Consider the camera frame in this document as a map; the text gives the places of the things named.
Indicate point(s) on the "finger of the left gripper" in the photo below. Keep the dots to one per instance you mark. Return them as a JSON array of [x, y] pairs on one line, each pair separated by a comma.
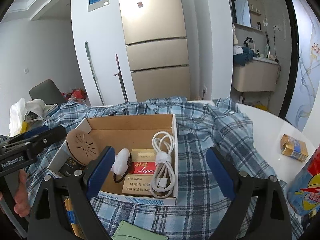
[[36, 144], [26, 135]]

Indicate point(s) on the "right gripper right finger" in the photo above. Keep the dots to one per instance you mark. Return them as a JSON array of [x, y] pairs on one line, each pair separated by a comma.
[[236, 186]]

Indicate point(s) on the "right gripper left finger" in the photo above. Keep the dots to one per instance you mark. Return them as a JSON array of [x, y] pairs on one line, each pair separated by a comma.
[[85, 184]]

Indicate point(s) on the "black FOCO box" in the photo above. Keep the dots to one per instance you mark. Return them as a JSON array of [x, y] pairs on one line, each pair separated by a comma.
[[69, 167]]

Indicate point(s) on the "round tan slotted coaster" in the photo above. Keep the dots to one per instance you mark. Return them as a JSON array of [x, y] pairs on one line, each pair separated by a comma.
[[82, 146]]

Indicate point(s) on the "white pink plush toy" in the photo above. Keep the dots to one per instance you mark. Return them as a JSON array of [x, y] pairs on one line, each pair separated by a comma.
[[122, 162]]

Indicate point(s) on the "red gold Liqun cigarette box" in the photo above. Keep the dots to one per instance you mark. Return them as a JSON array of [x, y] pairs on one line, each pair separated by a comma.
[[139, 174]]

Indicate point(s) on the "left hand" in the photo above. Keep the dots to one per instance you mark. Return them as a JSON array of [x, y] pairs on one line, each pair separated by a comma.
[[22, 207]]

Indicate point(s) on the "white plastic bag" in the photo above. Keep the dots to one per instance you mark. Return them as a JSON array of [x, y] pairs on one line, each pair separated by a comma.
[[23, 113]]

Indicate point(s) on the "grey chair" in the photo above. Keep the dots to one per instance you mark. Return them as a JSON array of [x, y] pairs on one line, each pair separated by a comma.
[[48, 92]]

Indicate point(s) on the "blue plaid shirt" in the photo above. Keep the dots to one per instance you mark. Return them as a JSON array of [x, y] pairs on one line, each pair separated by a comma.
[[201, 204]]

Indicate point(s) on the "blue gold Liqun cigarette pack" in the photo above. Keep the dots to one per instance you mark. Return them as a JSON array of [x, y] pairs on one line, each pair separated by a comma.
[[77, 230]]

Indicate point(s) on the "red items pile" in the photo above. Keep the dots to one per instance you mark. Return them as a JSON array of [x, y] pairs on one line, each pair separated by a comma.
[[76, 95]]

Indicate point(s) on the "green paper sheet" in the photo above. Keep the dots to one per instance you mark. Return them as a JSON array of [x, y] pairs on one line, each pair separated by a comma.
[[128, 231]]

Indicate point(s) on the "open cardboard tray box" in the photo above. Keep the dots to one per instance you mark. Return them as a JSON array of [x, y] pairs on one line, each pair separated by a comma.
[[158, 132]]

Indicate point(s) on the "red iced tea bottle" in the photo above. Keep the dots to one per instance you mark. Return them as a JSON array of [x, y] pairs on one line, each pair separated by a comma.
[[303, 193]]

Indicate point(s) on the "crumpled gold blue cigarette pack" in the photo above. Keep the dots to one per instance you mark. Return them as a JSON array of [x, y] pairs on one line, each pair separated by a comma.
[[293, 148]]

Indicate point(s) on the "beige bathroom vanity cabinet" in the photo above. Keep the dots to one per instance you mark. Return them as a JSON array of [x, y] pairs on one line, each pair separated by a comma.
[[259, 75]]

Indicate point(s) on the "dark blue towel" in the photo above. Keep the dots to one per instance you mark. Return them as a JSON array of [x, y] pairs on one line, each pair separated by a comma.
[[246, 57]]

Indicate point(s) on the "beige three-door refrigerator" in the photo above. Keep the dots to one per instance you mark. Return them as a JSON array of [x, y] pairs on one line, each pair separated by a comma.
[[156, 46]]

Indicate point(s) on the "grey mop handle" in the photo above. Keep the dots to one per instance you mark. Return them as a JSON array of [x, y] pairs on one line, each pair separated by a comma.
[[93, 72]]

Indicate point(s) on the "dark red broom handle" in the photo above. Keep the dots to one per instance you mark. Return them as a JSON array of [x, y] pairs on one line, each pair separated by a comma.
[[119, 75]]

